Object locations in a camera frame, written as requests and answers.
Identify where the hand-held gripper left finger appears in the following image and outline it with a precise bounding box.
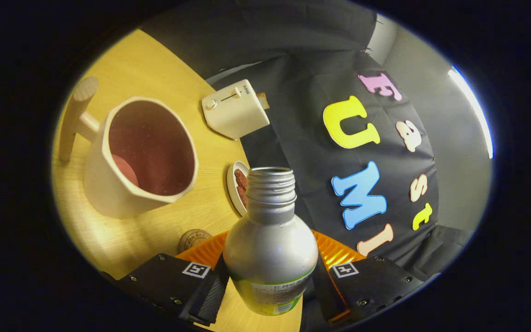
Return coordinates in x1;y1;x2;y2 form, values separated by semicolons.
109;231;230;326

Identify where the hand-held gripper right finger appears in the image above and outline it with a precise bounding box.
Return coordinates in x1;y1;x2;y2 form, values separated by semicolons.
311;230;432;324

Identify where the round cork coaster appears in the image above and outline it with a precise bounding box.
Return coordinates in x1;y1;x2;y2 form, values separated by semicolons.
177;229;213;253

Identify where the silver juice bottle green label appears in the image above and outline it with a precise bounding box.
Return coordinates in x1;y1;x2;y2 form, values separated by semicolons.
223;166;319;317

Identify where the cream cup with wooden handle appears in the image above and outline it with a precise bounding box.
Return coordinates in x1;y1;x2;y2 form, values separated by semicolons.
58;76;199;219

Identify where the wooden table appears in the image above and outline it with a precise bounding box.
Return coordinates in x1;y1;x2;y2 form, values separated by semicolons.
51;29;303;332

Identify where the small white plate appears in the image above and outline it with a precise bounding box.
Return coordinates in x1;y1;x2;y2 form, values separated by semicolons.
226;160;251;217

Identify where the cream toaster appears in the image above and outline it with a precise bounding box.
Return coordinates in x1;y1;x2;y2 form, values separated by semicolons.
201;79;271;140

